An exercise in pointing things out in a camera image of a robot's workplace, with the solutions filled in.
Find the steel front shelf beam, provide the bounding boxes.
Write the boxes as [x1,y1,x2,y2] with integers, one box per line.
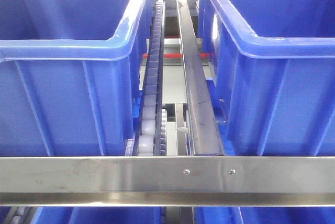
[1,156,334,207]

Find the blue target bin left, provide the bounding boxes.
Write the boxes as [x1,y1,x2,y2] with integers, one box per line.
[1,0,154,156]

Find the blue target bin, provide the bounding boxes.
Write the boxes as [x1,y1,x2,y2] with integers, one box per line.
[198,0,334,156]
[1,0,154,156]

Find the blue target bin right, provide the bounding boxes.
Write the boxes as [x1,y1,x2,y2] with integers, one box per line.
[198,0,334,156]

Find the roller track rail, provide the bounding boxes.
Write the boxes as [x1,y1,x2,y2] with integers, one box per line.
[132,0,166,156]

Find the steel divider rail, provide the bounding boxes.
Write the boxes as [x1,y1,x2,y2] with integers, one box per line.
[176,0,225,155]

